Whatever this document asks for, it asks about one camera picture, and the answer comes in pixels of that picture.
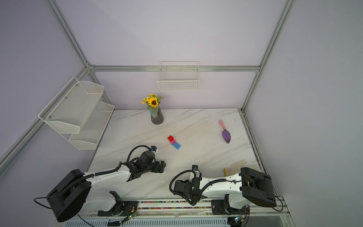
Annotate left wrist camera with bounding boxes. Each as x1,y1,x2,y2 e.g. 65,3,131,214
149,146,157,155

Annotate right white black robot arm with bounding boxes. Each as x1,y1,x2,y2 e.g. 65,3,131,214
169,167,277,209

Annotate white wire wall basket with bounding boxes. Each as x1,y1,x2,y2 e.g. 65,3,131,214
157,61,200,91

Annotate white mesh two-tier shelf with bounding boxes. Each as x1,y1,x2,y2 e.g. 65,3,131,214
38,77,114,150

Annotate aluminium frame rail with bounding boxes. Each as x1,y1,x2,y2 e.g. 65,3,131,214
55,196,291,220

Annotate sunflower in grey vase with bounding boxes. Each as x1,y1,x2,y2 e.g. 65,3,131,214
142,94,164,125

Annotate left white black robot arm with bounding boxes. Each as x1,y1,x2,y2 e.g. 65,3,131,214
46,150,166,222

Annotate purple trowel pink handle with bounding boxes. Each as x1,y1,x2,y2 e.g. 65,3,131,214
219,120,231,144

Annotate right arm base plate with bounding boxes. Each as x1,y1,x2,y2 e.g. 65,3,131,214
211,194,250,215

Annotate blue lego brick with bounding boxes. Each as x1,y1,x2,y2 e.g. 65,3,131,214
172,142,181,149

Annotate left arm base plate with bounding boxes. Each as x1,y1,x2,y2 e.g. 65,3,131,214
97,191,139,217

